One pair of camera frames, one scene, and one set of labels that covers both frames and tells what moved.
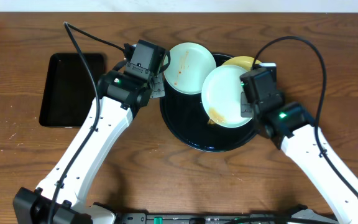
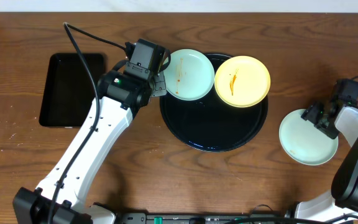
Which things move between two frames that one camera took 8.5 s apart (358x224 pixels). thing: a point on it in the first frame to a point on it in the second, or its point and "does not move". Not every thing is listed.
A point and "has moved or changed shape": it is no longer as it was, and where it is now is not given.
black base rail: [253, 218] does not move
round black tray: [186, 118] does not move
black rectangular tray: [69, 90] does not move
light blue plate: [189, 65] has moved or changed shape
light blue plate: [220, 96] has moved or changed shape
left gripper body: [156, 85] does not move
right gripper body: [247, 109] to [314, 114]
